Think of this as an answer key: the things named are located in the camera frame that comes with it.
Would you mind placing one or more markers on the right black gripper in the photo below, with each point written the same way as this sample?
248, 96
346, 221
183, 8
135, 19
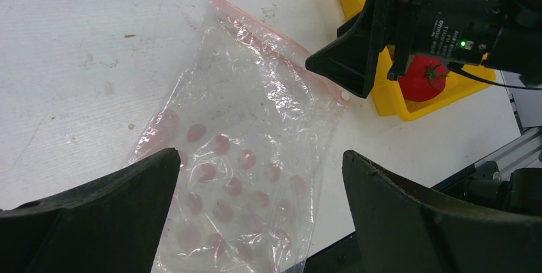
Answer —
490, 33

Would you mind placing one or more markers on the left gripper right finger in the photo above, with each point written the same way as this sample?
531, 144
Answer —
402, 226

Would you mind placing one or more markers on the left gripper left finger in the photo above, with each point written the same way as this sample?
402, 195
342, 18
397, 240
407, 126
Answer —
111, 224

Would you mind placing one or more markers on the red tomato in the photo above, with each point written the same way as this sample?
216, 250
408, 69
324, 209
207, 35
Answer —
425, 79

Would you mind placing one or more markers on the yellow plastic tray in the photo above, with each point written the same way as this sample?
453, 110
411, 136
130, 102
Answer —
387, 95

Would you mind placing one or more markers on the clear zip top bag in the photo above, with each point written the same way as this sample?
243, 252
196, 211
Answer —
252, 128

